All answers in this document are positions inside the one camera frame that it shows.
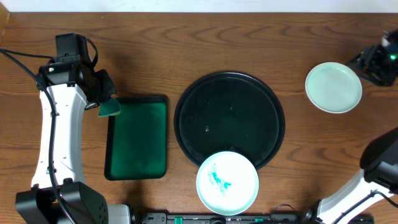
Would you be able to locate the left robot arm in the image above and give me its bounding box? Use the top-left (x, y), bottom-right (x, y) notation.
top-left (16, 33), bottom-right (132, 223)

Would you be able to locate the green rectangular tray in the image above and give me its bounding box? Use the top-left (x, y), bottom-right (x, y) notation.
top-left (104, 96), bottom-right (168, 180)

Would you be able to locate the green yellow sponge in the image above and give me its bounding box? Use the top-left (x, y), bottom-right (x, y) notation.
top-left (98, 98), bottom-right (121, 117)

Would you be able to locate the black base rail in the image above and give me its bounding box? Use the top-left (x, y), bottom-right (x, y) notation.
top-left (136, 213), bottom-right (300, 224)

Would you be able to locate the black round tray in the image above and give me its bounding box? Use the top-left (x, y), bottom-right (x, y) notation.
top-left (174, 71), bottom-right (285, 170)

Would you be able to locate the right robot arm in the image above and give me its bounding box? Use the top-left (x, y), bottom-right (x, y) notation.
top-left (300, 30), bottom-right (397, 224)

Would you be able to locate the mint plate front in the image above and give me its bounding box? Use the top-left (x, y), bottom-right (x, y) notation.
top-left (196, 151), bottom-right (259, 216)

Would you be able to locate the mint plate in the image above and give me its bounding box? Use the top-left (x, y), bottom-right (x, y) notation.
top-left (196, 151), bottom-right (259, 216)
top-left (305, 62), bottom-right (363, 114)

